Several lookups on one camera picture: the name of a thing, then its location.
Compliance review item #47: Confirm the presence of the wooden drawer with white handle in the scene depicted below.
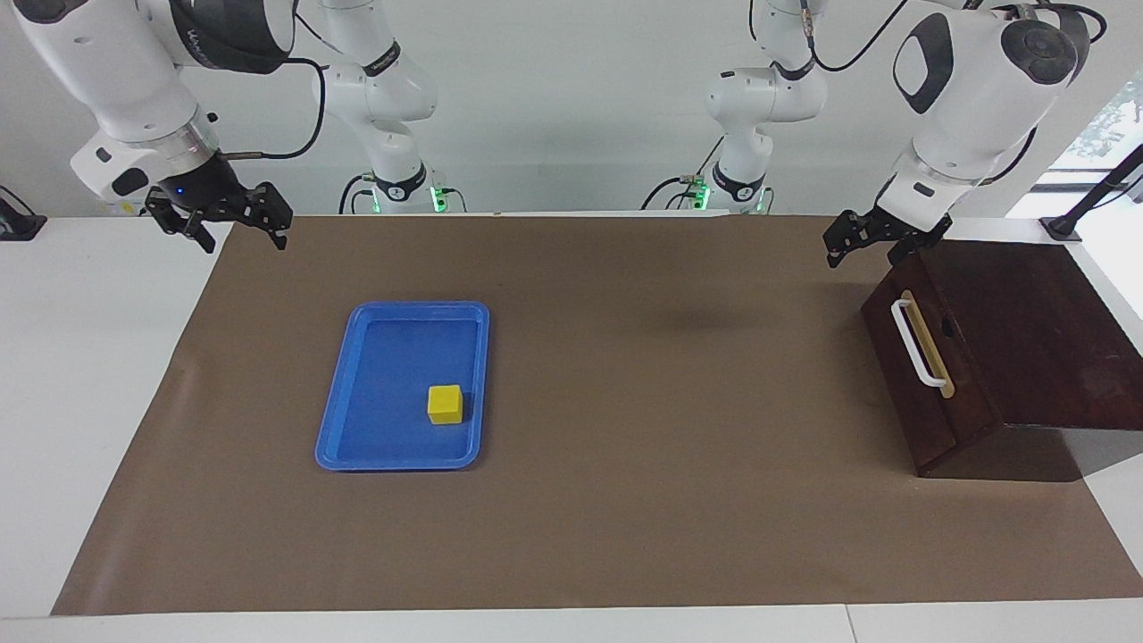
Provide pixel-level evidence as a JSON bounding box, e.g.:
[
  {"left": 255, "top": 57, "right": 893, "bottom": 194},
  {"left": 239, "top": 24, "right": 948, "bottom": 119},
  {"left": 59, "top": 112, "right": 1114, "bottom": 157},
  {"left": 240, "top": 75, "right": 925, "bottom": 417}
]
[{"left": 862, "top": 250, "right": 1005, "bottom": 477}]

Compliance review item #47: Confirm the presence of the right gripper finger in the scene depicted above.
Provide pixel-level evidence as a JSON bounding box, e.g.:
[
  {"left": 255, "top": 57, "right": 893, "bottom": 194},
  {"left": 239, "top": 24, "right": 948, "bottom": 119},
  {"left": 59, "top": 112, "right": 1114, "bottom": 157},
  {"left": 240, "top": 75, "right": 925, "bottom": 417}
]
[
  {"left": 238, "top": 182, "right": 295, "bottom": 252},
  {"left": 146, "top": 191, "right": 217, "bottom": 255}
]

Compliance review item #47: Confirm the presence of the yellow cube block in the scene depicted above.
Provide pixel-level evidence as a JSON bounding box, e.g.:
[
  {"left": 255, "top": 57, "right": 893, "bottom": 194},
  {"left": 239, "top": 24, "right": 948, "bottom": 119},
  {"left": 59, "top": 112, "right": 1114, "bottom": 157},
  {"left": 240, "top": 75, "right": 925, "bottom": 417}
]
[{"left": 427, "top": 384, "right": 464, "bottom": 426}]

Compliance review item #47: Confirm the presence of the brown paper table mat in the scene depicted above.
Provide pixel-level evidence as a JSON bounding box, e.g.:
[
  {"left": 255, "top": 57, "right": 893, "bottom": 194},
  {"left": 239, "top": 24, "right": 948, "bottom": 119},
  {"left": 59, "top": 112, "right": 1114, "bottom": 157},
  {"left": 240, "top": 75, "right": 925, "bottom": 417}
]
[{"left": 51, "top": 214, "right": 1143, "bottom": 617}]

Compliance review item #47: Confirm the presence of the blue plastic tray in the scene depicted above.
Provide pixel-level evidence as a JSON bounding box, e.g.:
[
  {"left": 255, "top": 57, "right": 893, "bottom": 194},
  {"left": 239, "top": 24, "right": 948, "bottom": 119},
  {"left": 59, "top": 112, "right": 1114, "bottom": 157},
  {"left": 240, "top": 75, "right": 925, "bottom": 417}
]
[{"left": 314, "top": 301, "right": 491, "bottom": 472}]

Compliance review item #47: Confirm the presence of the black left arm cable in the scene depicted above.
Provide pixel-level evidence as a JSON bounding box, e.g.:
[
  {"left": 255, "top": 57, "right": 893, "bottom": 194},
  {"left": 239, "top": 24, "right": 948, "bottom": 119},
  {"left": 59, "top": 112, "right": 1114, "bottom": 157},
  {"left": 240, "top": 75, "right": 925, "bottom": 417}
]
[{"left": 797, "top": 0, "right": 1108, "bottom": 184}]

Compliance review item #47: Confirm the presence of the black table clamp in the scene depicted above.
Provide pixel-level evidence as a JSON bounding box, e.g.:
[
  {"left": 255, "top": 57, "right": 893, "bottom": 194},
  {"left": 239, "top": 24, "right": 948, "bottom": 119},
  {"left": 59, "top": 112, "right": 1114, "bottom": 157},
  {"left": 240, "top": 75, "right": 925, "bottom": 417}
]
[{"left": 0, "top": 185, "right": 47, "bottom": 242}]

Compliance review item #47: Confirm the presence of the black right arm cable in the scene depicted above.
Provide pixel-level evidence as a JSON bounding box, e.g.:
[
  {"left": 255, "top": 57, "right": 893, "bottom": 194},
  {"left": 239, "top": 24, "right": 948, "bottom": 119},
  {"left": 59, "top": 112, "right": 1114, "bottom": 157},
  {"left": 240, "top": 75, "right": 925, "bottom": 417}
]
[{"left": 217, "top": 55, "right": 328, "bottom": 162}]

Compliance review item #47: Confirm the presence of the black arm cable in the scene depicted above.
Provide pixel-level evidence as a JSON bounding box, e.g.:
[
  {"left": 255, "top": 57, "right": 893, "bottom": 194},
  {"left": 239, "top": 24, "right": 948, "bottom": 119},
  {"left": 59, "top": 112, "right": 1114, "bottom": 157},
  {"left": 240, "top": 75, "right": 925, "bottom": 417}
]
[
  {"left": 217, "top": 55, "right": 328, "bottom": 162},
  {"left": 797, "top": 0, "right": 1108, "bottom": 184}
]

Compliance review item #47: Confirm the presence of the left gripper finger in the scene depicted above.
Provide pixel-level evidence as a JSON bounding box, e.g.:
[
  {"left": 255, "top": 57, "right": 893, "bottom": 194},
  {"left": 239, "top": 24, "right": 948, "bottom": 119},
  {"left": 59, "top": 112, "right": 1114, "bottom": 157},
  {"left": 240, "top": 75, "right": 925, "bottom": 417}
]
[
  {"left": 887, "top": 234, "right": 952, "bottom": 267},
  {"left": 822, "top": 209, "right": 885, "bottom": 269}
]

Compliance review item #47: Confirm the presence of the dark wooden drawer cabinet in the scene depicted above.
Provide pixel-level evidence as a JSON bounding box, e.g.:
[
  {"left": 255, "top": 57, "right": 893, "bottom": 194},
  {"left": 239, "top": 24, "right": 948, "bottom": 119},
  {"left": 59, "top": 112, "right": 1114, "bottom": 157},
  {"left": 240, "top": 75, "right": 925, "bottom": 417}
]
[{"left": 918, "top": 239, "right": 1143, "bottom": 483}]

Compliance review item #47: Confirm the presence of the black camera stand clamp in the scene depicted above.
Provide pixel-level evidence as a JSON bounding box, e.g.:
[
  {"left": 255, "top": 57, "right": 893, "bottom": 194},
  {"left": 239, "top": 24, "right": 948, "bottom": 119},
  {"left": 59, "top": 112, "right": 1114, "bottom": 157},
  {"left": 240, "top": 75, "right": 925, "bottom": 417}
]
[{"left": 1040, "top": 143, "right": 1143, "bottom": 243}]

